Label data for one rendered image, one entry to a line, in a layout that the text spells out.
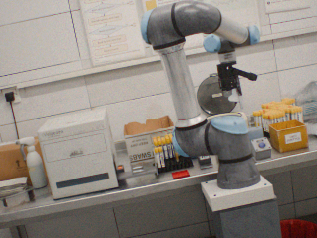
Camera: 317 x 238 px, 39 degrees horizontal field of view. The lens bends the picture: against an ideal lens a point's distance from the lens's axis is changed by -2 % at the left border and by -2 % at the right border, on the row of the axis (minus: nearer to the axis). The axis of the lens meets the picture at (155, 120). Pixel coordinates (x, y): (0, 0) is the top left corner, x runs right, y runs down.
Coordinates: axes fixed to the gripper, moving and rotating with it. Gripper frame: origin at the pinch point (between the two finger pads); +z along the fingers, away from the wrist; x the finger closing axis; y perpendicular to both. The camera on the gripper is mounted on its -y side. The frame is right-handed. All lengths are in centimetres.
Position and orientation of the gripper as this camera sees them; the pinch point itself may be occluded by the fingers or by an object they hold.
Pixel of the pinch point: (239, 106)
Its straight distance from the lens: 200.8
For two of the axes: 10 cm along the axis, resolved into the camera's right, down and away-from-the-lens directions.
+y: -9.8, 1.8, 0.3
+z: 1.9, 9.6, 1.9
